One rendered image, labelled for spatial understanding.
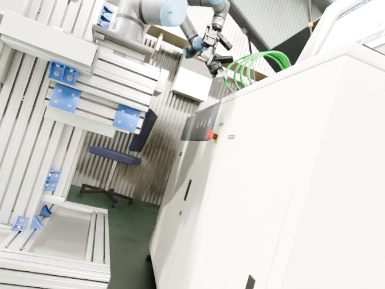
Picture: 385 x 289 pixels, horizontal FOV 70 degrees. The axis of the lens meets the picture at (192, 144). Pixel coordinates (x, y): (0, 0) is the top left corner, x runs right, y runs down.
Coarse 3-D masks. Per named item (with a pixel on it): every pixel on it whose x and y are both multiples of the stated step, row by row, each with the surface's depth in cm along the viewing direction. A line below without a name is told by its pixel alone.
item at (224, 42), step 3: (219, 33) 151; (219, 36) 151; (222, 36) 151; (219, 39) 152; (222, 39) 151; (225, 39) 151; (222, 42) 153; (225, 42) 151; (228, 42) 152; (222, 45) 155; (225, 45) 153; (228, 45) 152; (231, 45) 152; (225, 48) 155; (228, 48) 153
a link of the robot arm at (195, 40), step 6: (186, 18) 161; (186, 24) 161; (186, 30) 162; (192, 30) 162; (186, 36) 164; (192, 36) 162; (198, 36) 164; (192, 42) 163; (198, 42) 161; (192, 48) 166; (198, 48) 162
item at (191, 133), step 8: (200, 112) 150; (208, 112) 133; (192, 120) 163; (200, 120) 144; (208, 120) 128; (192, 128) 156; (200, 128) 139; (208, 128) 123; (184, 136) 172; (192, 136) 150; (200, 136) 133
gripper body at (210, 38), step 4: (208, 24) 150; (212, 24) 150; (208, 28) 151; (212, 28) 150; (216, 28) 150; (220, 28) 150; (208, 32) 151; (212, 32) 151; (216, 32) 150; (204, 36) 152; (208, 36) 148; (212, 36) 148; (216, 36) 149; (204, 40) 147; (208, 40) 148; (212, 40) 149; (216, 40) 149; (204, 44) 152; (208, 44) 149; (212, 44) 149
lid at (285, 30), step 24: (240, 0) 176; (264, 0) 160; (288, 0) 146; (312, 0) 133; (336, 0) 127; (240, 24) 191; (264, 24) 175; (288, 24) 159; (264, 48) 190; (288, 48) 171
